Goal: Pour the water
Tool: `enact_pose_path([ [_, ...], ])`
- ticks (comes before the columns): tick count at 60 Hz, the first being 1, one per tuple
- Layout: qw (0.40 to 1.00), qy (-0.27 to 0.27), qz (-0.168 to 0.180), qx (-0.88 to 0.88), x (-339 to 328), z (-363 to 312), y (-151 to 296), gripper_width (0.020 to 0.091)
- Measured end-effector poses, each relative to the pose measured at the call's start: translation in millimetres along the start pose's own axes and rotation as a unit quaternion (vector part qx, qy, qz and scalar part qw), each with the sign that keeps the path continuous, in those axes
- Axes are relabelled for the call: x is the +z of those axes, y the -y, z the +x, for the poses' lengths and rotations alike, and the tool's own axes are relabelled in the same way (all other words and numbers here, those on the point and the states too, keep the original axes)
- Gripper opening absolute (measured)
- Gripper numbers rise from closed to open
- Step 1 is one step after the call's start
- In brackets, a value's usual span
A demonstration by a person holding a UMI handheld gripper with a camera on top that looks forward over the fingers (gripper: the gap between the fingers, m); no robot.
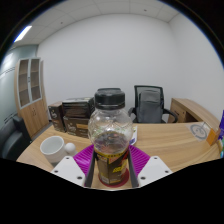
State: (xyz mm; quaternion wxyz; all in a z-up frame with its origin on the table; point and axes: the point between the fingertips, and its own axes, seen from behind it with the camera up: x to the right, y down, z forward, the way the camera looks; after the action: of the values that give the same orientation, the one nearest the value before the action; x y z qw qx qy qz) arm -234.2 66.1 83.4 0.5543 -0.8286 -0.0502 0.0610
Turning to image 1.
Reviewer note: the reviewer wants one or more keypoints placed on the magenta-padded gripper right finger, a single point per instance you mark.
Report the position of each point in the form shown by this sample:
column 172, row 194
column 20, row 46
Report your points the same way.
column 155, row 168

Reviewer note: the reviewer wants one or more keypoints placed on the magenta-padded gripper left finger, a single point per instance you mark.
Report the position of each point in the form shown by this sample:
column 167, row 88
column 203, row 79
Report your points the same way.
column 68, row 168

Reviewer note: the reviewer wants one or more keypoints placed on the clear black-capped drink bottle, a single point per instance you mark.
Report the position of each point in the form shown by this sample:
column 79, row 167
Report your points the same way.
column 110, row 133

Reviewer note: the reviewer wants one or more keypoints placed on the white and grey mug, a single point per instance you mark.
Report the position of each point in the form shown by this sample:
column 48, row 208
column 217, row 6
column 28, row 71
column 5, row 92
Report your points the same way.
column 53, row 149

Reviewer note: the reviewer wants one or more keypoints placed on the brown flat carton box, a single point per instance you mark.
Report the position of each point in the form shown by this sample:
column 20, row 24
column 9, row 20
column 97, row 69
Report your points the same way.
column 76, row 126

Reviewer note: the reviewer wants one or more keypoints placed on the round grey paper disc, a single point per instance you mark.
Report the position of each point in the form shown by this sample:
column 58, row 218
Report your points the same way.
column 199, row 131

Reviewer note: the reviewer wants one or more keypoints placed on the wooden cabinet with glass doors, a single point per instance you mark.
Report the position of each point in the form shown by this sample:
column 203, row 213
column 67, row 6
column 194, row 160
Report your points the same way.
column 36, row 115

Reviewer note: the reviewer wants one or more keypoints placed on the black leather sofa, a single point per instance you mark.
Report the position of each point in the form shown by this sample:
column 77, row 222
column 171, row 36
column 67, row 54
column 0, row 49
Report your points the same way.
column 11, row 138

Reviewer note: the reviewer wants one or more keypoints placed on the small orange box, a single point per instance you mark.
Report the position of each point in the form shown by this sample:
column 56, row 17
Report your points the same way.
column 212, row 137

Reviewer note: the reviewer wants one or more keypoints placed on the wooden side desk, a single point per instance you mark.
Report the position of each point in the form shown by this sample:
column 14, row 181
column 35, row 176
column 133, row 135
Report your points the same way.
column 190, row 110

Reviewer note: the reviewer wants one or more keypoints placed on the black mesh-back office chair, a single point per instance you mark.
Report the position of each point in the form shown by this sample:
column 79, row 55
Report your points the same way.
column 148, row 87

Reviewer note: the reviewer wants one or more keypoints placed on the ceiling strip light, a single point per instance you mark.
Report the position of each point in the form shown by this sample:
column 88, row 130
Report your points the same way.
column 23, row 33

